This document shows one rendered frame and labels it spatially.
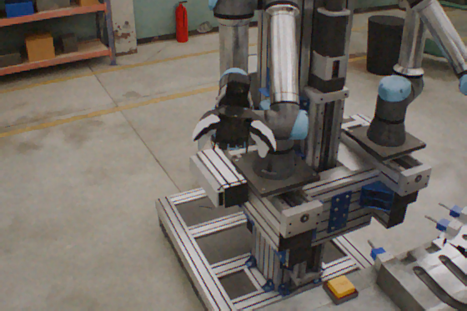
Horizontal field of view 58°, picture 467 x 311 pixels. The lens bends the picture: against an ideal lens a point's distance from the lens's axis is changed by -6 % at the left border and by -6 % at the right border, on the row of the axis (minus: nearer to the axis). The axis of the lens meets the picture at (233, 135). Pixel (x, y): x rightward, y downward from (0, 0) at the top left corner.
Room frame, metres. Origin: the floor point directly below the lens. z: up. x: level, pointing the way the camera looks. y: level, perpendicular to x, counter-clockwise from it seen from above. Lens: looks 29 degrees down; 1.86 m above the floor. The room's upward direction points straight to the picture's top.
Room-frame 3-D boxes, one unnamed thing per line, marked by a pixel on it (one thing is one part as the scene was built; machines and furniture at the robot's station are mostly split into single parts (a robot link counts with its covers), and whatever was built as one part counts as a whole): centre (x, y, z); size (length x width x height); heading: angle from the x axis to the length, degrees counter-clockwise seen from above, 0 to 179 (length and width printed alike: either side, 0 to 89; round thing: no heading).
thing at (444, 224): (1.17, -0.74, 0.86); 0.13 x 0.05 x 0.05; 41
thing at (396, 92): (1.49, -0.59, 1.20); 0.13 x 0.12 x 0.14; 141
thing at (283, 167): (1.27, -0.14, 1.09); 0.15 x 0.15 x 0.10
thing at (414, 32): (1.58, -0.67, 1.41); 0.15 x 0.12 x 0.55; 141
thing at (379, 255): (1.07, -0.48, 0.83); 0.13 x 0.05 x 0.05; 14
